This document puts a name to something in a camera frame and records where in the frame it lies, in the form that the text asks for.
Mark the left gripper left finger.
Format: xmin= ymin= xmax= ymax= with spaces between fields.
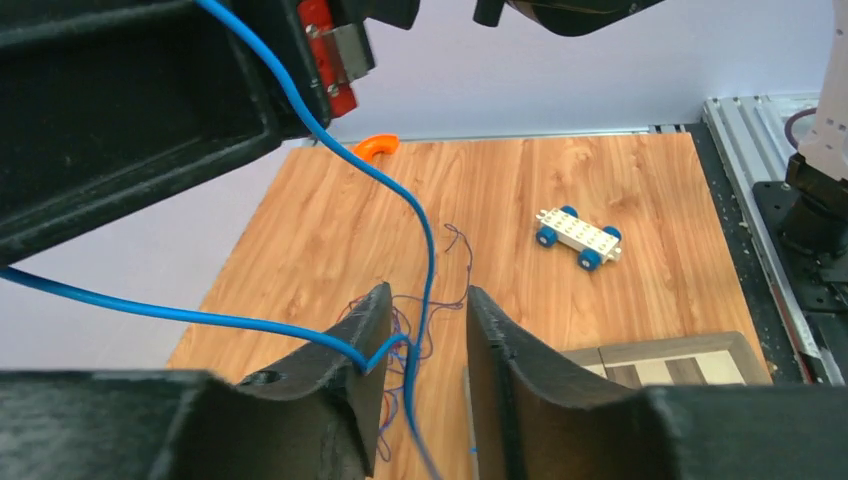
xmin=148 ymin=282 xmax=395 ymax=480

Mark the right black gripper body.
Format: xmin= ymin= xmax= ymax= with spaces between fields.
xmin=0 ymin=0 xmax=422 ymax=266

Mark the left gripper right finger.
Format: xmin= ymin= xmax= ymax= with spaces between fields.
xmin=466 ymin=286 xmax=847 ymax=479

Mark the purple wire bundle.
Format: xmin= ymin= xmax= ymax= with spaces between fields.
xmin=337 ymin=223 xmax=475 ymax=463

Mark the blue wire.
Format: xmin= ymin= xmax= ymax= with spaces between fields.
xmin=0 ymin=0 xmax=445 ymax=480

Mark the white blue toy car chassis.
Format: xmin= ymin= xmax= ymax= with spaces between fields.
xmin=535 ymin=205 xmax=622 ymax=272

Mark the wooden chessboard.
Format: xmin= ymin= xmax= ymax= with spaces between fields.
xmin=460 ymin=331 xmax=774 ymax=480

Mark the orange curved plastic piece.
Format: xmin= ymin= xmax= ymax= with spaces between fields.
xmin=353 ymin=134 xmax=400 ymax=163

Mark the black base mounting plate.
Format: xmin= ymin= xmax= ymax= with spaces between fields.
xmin=683 ymin=122 xmax=847 ymax=385

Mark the aluminium frame rail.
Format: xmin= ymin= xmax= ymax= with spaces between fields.
xmin=649 ymin=92 xmax=848 ymax=386

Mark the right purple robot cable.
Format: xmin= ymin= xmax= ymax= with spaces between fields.
xmin=784 ymin=107 xmax=819 ymax=150

